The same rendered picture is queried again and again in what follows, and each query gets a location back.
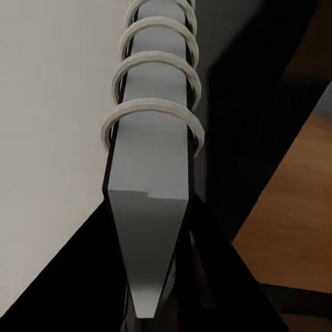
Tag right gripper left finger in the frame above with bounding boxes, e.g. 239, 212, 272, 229
0, 200, 127, 332

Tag notebook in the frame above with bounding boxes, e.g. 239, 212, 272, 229
100, 0, 205, 319

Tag keyboard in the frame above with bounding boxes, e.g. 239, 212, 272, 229
120, 284, 142, 332

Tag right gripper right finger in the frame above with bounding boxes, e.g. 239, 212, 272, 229
175, 193, 290, 332

